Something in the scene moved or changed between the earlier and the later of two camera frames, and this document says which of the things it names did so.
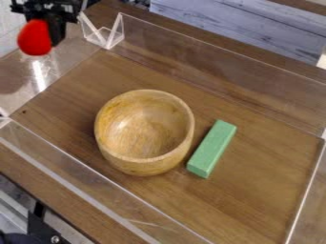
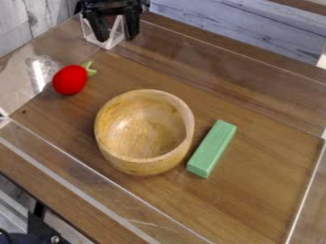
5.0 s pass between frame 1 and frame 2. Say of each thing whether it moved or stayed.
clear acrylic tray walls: stayed
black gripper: moved
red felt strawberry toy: moved
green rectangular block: stayed
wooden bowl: stayed
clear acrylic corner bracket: stayed
